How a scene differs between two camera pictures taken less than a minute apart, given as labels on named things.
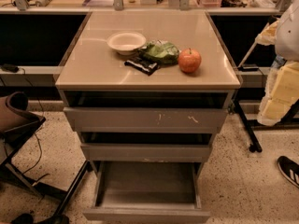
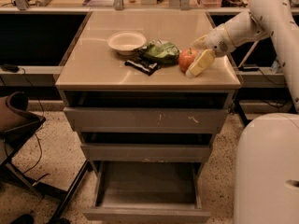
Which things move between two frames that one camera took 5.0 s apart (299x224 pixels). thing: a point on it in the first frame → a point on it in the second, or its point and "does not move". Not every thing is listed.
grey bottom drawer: x=146 y=192 does not move
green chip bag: x=162 y=51 does not move
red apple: x=189 y=60 does not move
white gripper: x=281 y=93 → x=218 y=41
